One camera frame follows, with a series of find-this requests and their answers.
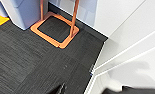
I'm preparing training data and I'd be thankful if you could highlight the pale grey bin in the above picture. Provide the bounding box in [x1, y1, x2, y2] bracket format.
[0, 0, 45, 31]

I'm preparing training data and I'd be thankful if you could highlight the orange table frame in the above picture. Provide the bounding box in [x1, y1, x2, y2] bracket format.
[30, 0, 81, 50]

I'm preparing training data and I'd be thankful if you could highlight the white wardrobe body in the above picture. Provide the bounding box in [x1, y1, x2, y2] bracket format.
[92, 0, 148, 38]

